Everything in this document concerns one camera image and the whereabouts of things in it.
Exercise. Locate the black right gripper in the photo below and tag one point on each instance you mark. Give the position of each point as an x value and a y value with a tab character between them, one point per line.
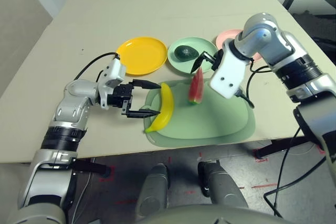
216	60

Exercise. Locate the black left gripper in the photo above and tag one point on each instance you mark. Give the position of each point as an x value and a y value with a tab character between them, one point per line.
120	98

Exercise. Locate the dark green toy avocado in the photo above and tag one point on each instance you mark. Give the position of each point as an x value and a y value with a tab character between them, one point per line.
186	53

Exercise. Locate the yellow toy banana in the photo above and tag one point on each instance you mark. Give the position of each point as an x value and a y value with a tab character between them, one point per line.
166	103

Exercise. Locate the red watermelon slice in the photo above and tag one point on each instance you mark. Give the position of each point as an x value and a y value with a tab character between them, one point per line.
196	90

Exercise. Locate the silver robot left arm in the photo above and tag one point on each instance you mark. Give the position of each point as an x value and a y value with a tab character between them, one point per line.
71	103

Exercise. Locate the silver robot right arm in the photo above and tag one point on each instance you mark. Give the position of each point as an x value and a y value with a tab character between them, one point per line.
288	51

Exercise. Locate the mint green plastic plate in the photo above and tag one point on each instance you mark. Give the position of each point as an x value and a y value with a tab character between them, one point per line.
182	66

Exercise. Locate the pink plastic plate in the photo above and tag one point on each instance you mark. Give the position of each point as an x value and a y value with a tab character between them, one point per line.
225	37

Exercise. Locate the yellow plastic plate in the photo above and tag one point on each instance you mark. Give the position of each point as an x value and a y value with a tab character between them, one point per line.
143	54

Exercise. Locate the green cutting board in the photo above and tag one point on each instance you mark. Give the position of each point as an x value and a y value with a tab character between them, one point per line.
210	121

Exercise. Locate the red floor tape square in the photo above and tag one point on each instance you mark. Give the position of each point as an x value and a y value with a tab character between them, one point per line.
113	174
260	159

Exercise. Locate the black table support bar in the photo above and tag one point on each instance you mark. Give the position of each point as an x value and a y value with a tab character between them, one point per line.
89	167
278	146

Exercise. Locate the grey robot left leg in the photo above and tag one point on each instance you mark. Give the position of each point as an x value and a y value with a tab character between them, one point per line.
153	190

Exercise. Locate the grey robot leg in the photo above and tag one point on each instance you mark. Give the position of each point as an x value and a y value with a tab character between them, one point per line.
153	190
223	187

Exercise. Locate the grey robot right leg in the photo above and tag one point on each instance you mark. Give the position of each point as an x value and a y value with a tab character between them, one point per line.
223	187

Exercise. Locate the dark grey floor rug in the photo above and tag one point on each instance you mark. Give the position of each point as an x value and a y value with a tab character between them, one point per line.
320	30

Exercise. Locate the beige robot torso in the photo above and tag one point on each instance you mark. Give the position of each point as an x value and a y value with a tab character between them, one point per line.
210	216

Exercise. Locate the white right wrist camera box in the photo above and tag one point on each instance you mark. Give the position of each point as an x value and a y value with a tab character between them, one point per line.
228	77

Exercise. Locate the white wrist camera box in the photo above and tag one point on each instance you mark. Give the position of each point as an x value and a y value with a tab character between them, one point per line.
115	73
228	77

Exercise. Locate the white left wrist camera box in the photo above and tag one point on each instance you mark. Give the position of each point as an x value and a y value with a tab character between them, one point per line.
115	73

